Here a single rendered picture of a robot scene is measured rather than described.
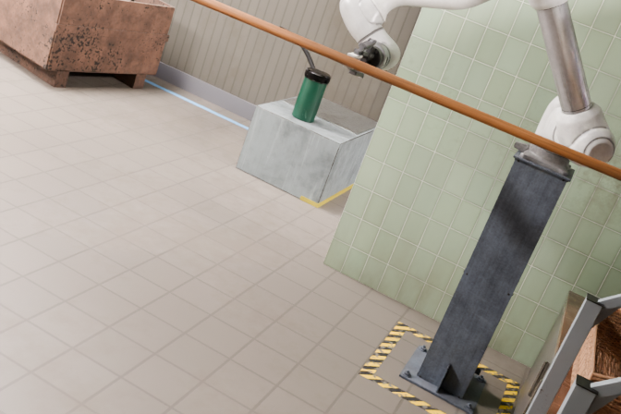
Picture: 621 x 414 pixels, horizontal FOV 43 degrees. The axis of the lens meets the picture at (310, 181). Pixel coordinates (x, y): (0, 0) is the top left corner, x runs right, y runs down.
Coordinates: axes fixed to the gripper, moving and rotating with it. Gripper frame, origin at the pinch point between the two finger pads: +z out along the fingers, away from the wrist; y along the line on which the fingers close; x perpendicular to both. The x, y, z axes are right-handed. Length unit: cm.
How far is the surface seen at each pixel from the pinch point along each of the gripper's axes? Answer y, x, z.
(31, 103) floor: 119, 214, -136
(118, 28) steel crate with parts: 77, 221, -214
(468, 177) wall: 50, -35, -120
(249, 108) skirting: 113, 147, -290
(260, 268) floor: 120, 32, -83
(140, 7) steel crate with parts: 62, 217, -227
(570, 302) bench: 62, -93, -59
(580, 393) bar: 25, -89, 90
